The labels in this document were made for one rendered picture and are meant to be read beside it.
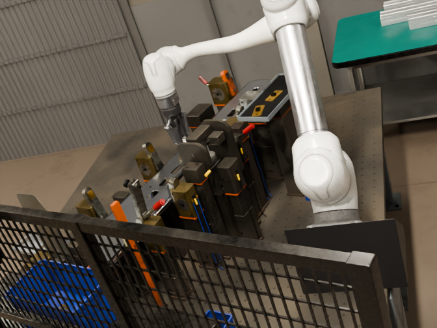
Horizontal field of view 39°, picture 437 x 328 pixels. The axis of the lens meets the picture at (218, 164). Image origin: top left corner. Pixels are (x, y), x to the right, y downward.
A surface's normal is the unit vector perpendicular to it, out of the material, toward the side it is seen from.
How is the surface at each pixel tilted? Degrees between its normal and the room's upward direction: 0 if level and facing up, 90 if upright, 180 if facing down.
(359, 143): 0
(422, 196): 0
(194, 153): 90
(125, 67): 90
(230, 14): 90
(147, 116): 90
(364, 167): 0
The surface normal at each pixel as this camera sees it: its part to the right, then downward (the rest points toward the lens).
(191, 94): -0.20, 0.54
